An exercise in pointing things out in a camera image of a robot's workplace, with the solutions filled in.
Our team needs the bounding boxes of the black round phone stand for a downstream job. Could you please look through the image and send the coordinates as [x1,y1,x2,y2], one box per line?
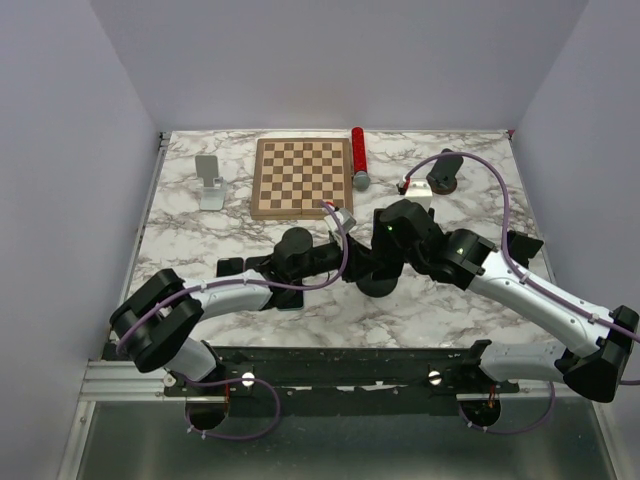
[356,274,398,298]

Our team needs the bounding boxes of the left aluminium extrusion rail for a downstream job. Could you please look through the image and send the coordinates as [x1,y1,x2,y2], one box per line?
[79,361,185,402]

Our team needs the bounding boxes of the black front mounting rail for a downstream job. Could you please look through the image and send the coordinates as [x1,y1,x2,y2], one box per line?
[164,341,519,417]

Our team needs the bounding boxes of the grey metal phone stand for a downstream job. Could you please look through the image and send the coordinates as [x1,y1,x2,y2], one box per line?
[195,155,228,211]

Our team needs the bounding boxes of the purple-cased black phone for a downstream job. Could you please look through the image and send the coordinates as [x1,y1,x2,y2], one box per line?
[216,257,245,277]

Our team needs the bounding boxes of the brown round phone stand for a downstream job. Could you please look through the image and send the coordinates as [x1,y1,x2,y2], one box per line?
[426,148,464,195]

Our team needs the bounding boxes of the wooden chessboard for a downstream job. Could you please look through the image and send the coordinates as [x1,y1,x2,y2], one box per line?
[250,138,353,220]

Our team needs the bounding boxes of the black folding phone stand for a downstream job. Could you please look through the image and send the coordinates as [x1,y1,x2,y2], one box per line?
[501,230,544,269]

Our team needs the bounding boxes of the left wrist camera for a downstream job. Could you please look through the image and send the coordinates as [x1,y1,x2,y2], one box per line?
[322,202,357,244]

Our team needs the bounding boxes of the teal-backed phone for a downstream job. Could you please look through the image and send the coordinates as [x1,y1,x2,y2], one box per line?
[270,280,304,311]

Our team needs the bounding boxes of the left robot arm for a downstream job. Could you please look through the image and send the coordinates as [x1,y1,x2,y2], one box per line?
[110,227,381,395]

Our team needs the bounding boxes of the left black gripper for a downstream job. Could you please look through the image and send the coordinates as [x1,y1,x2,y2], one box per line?
[291,231,384,283]

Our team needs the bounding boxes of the red handled microphone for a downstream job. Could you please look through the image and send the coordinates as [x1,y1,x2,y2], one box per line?
[351,126,370,191]

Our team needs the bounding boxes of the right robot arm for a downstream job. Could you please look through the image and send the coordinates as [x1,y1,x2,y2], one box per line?
[372,200,639,403]

